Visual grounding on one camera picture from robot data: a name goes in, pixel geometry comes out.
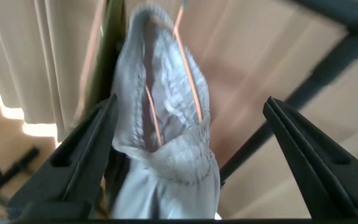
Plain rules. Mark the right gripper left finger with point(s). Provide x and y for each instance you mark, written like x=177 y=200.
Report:
x=67 y=177

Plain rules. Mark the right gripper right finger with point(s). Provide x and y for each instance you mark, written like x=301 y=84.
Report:
x=331 y=174

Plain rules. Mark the pale grey garment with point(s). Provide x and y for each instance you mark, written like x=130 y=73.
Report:
x=166 y=161

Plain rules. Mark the pink clothes hanger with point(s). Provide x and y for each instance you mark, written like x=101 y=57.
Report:
x=188 y=74
x=89 y=62

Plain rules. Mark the green printed t-shirt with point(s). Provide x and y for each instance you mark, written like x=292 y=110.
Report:
x=107 y=62

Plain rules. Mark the black clothes rack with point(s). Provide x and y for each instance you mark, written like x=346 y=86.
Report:
x=322 y=74

